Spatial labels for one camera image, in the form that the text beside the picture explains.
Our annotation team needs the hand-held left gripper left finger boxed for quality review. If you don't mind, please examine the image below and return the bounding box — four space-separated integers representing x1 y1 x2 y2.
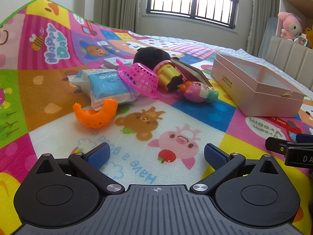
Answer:
33 142 125 194

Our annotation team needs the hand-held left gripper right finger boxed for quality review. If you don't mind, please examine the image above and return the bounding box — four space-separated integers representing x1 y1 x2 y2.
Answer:
190 143 281 194

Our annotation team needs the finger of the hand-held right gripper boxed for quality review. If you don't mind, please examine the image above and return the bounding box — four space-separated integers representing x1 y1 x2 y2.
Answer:
295 133 313 144
265 136 313 156

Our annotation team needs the orange plastic pumpkin toy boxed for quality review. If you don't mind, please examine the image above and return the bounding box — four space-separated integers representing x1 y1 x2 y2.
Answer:
73 98 118 128

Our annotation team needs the pink cardboard box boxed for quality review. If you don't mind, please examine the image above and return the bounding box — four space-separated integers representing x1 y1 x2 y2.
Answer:
211 53 305 117

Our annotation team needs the pink pig toy figure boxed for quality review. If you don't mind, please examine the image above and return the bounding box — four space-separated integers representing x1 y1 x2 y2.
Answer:
180 81 219 103

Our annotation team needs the blue wet wipes packet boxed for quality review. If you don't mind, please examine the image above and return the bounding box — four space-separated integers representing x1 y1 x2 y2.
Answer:
68 69 137 110

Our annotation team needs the brown notebook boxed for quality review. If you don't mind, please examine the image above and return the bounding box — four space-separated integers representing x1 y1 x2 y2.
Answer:
170 57 213 88

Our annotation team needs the pink plastic basket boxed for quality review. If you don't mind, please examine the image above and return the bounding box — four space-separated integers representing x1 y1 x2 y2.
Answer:
117 63 160 99

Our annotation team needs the small white box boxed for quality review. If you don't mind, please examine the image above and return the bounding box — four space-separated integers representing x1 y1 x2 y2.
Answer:
101 57 134 69

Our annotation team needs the yellow toy with pink frill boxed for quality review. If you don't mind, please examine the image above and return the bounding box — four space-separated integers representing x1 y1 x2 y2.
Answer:
153 59 190 93

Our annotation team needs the black plush toy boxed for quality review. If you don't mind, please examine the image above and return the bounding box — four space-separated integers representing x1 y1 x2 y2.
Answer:
133 46 174 71

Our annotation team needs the colourful cartoon play mat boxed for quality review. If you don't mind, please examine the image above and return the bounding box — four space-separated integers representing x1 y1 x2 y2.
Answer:
0 0 313 235

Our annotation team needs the beige upholstered headboard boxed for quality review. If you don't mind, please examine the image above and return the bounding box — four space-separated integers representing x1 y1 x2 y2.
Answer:
265 35 313 91

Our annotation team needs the white quilted bedspread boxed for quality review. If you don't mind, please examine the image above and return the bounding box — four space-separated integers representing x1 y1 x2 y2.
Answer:
130 31 313 91

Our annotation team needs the small pink white toy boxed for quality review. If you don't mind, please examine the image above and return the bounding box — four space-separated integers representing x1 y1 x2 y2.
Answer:
295 34 309 46

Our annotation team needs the yellow plush toy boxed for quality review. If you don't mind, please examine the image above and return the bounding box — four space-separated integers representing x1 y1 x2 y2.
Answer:
303 26 313 49

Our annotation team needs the pink plush rabbit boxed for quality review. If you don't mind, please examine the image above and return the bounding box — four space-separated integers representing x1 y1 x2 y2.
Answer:
277 12 306 42

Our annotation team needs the white shelf cabinet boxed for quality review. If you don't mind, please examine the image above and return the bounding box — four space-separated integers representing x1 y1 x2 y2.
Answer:
279 0 313 40

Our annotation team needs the beige curtain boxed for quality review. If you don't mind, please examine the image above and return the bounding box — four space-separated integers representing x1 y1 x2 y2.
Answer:
93 0 152 32
247 0 282 57

